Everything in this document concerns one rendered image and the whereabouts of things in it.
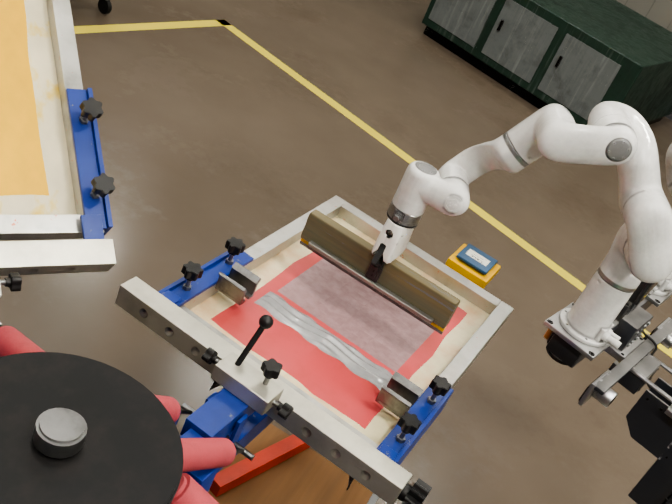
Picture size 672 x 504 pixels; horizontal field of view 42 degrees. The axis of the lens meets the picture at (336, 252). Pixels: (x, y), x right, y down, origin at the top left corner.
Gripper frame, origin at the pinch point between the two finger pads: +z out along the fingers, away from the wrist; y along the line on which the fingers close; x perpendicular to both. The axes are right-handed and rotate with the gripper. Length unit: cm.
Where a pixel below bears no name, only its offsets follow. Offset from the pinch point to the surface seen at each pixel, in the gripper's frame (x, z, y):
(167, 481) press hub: -13, -23, -102
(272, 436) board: 19, 108, 43
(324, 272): 14.0, 14.0, 7.3
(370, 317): -2.9, 14.1, 2.3
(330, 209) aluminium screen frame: 26.6, 10.5, 29.1
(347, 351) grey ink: -5.5, 13.4, -14.7
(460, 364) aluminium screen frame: -27.2, 10.8, 2.0
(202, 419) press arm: 1, 5, -64
